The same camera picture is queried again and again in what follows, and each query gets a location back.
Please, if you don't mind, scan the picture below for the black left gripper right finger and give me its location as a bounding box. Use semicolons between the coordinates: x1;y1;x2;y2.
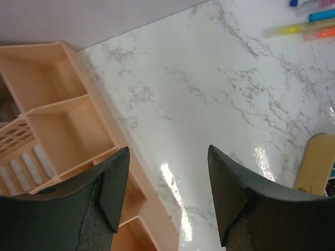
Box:
207;146;334;250

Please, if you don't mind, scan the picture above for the pink capped marker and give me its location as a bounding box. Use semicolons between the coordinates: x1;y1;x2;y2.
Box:
320;0;335;7

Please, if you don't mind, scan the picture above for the gold tin of lollipops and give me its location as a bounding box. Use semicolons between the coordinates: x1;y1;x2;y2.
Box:
294;133;334;196

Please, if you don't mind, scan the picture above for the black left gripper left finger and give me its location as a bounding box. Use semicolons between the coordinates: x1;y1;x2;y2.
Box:
1;147;130;250

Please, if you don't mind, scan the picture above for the orange highlighter pen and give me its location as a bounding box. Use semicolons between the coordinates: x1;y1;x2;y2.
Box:
303;27;335;42

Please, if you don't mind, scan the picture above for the peach plastic file organizer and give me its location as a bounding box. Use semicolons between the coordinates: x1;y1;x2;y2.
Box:
1;42;180;250

